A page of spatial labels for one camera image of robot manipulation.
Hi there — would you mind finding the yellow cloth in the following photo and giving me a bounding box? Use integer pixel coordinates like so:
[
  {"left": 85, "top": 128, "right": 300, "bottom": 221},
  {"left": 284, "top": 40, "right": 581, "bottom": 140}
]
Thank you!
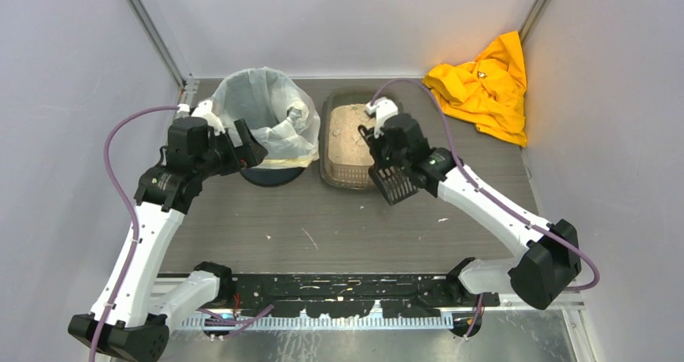
[{"left": 422, "top": 31, "right": 528, "bottom": 148}]

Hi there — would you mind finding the aluminium frame rail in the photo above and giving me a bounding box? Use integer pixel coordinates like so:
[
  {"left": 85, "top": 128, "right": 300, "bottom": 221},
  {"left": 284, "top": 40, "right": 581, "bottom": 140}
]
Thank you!
[{"left": 152, "top": 277, "right": 586, "bottom": 331}]

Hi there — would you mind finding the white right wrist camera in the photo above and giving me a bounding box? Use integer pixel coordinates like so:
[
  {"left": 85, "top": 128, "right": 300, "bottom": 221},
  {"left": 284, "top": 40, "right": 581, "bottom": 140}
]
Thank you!
[{"left": 364, "top": 97, "right": 399, "bottom": 139}]

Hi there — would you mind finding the black litter scoop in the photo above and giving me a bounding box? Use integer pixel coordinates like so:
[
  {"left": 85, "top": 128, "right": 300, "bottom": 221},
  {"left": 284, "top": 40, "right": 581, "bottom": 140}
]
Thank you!
[{"left": 357, "top": 125, "right": 419, "bottom": 206}]

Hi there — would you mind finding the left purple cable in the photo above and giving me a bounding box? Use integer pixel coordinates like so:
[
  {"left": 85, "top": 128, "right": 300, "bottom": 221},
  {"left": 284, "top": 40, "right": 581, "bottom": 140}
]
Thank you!
[{"left": 88, "top": 104, "right": 274, "bottom": 362}]

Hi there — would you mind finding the brown plastic litter box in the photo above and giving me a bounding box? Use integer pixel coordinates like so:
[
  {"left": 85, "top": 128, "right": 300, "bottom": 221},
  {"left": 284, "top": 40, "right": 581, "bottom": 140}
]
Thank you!
[{"left": 319, "top": 87, "right": 376, "bottom": 190}]

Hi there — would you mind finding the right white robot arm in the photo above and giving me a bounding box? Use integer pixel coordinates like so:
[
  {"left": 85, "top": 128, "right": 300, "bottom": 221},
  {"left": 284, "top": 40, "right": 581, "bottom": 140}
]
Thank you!
[{"left": 357, "top": 114, "right": 582, "bottom": 310}]

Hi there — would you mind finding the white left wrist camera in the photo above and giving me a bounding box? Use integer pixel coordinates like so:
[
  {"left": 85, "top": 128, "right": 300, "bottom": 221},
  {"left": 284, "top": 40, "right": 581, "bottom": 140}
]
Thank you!
[{"left": 176, "top": 99, "right": 226, "bottom": 135}]

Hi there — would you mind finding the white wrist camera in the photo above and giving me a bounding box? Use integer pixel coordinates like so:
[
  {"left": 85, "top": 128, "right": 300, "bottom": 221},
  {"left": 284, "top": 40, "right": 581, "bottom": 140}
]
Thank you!
[
  {"left": 176, "top": 99, "right": 226, "bottom": 135},
  {"left": 364, "top": 97, "right": 399, "bottom": 139}
]

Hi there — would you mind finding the translucent white bin liner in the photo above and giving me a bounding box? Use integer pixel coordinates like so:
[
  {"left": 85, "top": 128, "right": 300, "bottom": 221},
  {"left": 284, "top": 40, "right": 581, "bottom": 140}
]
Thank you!
[{"left": 210, "top": 67, "right": 321, "bottom": 169}]

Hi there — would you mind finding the beige cat litter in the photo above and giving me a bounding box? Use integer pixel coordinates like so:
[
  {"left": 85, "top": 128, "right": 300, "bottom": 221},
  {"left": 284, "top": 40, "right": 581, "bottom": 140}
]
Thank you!
[{"left": 327, "top": 103, "right": 375, "bottom": 167}]

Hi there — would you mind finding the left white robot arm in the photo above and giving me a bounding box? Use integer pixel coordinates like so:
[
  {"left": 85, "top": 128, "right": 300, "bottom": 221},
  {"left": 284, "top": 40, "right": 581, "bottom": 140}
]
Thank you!
[{"left": 68, "top": 117, "right": 267, "bottom": 361}]

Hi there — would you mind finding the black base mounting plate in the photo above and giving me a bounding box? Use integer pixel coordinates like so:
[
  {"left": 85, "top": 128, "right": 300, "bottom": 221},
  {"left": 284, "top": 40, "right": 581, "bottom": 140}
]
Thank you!
[{"left": 204, "top": 273, "right": 500, "bottom": 318}]

